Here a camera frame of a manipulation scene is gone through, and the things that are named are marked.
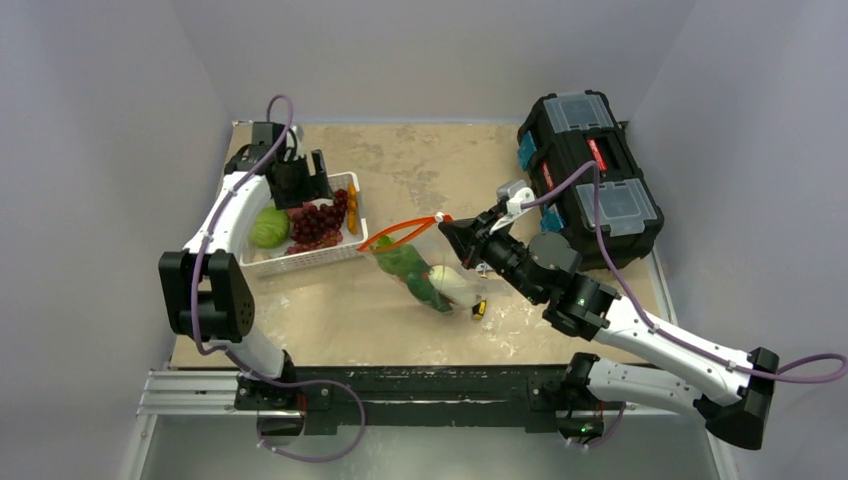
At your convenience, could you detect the yellow black screwdriver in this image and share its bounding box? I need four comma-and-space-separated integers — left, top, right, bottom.
472, 299, 487, 320

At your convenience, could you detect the aluminium frame rail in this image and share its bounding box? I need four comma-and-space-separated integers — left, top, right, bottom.
119, 248, 740, 480

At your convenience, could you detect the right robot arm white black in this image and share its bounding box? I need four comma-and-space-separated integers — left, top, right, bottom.
437, 207, 779, 450

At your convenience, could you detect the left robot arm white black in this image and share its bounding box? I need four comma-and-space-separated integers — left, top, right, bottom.
158, 121, 329, 411

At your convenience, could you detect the clear zip bag orange zipper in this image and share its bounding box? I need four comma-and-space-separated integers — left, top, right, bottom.
357, 212, 488, 320

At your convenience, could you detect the red grape bunch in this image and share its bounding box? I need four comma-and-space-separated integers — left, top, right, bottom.
286, 189, 347, 255

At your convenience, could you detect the white radish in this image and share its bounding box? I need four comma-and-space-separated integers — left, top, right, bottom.
428, 265, 482, 308

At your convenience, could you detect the green cucumber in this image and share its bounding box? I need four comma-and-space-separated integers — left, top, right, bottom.
373, 244, 453, 313

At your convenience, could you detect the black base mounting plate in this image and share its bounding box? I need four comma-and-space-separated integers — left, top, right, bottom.
234, 364, 621, 437

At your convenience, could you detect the white perforated plastic basket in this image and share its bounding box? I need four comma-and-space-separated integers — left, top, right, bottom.
237, 172, 369, 277

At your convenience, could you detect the green cabbage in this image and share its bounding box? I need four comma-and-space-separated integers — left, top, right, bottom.
249, 206, 290, 249

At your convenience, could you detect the orange carrot with leaves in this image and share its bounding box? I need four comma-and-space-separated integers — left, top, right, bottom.
368, 235, 396, 255

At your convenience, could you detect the black toolbox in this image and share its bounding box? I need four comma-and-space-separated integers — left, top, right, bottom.
517, 90, 664, 270

